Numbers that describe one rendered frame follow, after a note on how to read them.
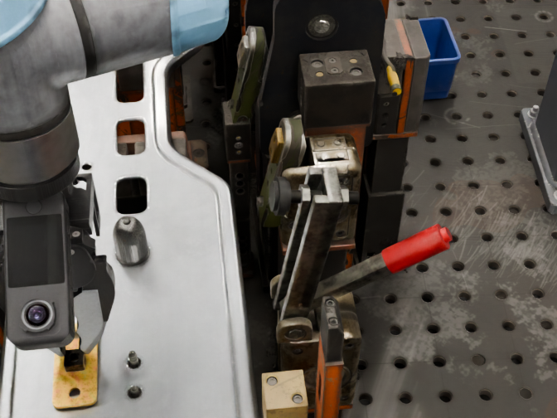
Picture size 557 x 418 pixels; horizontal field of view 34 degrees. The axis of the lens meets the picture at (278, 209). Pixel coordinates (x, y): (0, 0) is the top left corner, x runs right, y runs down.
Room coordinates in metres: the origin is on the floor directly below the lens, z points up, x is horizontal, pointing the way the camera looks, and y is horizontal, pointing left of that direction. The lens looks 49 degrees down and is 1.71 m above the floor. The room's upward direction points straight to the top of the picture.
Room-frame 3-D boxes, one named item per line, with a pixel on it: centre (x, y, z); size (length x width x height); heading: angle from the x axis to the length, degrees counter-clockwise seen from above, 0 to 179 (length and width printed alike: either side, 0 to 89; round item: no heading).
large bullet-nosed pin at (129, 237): (0.56, 0.14, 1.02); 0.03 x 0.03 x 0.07
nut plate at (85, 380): (0.43, 0.18, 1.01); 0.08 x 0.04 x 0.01; 7
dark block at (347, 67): (0.70, -0.06, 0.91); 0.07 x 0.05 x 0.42; 97
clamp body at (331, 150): (0.63, -0.04, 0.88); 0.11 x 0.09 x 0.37; 97
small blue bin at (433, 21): (1.16, -0.23, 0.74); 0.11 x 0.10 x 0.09; 7
